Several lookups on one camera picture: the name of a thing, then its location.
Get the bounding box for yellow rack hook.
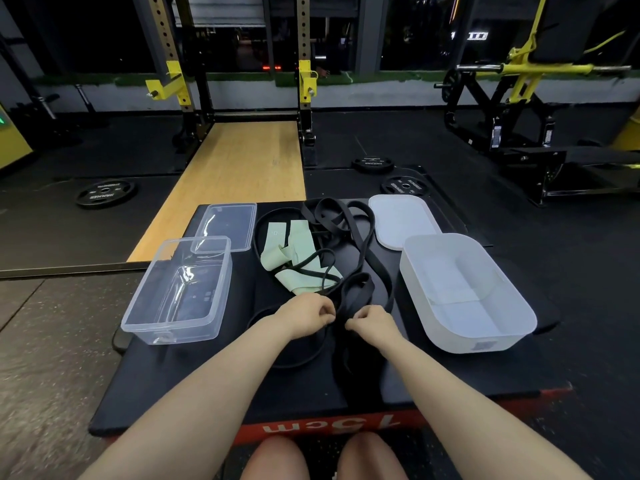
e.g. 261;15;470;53
298;60;319;105
145;61;194;107

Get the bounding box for clear plastic container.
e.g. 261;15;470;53
120;236;233;346

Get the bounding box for large black weight plate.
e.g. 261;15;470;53
75;178;138;210

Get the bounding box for clear plastic lid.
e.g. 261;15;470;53
190;203;258;254

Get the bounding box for person's left hand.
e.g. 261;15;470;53
272;293;337;340

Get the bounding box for white plastic container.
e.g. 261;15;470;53
399;233;538;355

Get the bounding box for small black weight plate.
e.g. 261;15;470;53
380;175;432;198
351;156;397;175

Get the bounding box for white plastic lid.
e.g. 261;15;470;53
368;194;443;252

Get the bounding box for black and yellow gym machine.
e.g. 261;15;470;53
433;0;640;206

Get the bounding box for wide black resistance band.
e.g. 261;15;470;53
300;197;397;410

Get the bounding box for person's right forearm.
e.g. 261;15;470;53
376;336;595;480

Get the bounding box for black squat rack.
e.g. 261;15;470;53
131;0;321;168

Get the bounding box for thin black resistance band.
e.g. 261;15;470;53
247;207;353;370

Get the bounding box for black and red plyo box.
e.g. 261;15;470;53
89;197;574;447

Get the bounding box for person's left forearm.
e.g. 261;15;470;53
77;315;301;480

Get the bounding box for light green resistance band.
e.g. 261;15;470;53
260;220;344;296

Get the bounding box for wooden lifting platform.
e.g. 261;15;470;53
127;121;307;263

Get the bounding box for person's right hand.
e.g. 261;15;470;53
345;305;407;351

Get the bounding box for person's left knee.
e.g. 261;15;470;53
240;436;312;480

